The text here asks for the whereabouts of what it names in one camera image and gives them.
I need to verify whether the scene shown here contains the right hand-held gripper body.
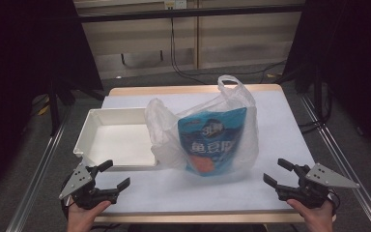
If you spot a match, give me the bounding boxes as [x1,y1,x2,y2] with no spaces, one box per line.
[274,162,361,210]

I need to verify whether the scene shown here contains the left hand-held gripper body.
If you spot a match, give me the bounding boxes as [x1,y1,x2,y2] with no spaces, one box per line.
[58,161,120,211]

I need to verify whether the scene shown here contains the translucent white plastic bag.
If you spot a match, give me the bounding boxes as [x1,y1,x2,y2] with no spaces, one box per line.
[144,74,260,178]

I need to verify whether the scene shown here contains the blue snack pouch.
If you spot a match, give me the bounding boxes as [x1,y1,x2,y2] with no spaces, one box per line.
[177,106,248,178]

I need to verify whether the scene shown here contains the person's left hand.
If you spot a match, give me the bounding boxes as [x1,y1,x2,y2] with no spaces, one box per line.
[67,199,113,232]

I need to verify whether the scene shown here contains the person's right hand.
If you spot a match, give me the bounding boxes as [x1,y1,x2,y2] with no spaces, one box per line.
[286,197,336,232]

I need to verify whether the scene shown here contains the white plastic tray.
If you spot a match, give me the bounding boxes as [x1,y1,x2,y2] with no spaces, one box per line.
[72,106,159,172]

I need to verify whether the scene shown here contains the white table mat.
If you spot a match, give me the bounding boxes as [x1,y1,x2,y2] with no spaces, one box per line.
[76,90,318,215]

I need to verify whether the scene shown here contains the black metal stand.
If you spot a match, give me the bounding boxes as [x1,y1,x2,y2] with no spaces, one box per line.
[46,72,78,136]

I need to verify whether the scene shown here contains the yellow floor tape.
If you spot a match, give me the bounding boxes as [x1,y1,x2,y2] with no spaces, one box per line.
[37,96,51,116]

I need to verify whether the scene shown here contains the black curtain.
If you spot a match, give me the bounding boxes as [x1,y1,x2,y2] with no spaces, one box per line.
[0,0,104,206]
[281,0,371,162]

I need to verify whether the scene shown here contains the black horizontal bar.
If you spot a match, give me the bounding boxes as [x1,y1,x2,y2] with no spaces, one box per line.
[77,4,304,24]

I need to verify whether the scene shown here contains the aluminium floor rail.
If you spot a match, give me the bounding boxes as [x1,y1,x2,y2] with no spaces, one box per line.
[299,93,371,232]
[5,105,73,232]

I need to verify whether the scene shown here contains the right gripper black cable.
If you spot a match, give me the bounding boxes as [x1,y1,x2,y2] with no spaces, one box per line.
[328,188,341,216]

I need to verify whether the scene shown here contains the black floor cable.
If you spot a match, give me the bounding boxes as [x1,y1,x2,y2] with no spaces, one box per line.
[298,86,333,135]

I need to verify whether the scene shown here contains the long black wall cable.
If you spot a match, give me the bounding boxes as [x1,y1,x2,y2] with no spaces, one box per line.
[169,17,288,85]

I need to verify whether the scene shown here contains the white wall socket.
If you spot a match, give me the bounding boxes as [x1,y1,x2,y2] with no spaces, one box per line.
[163,0,187,10]

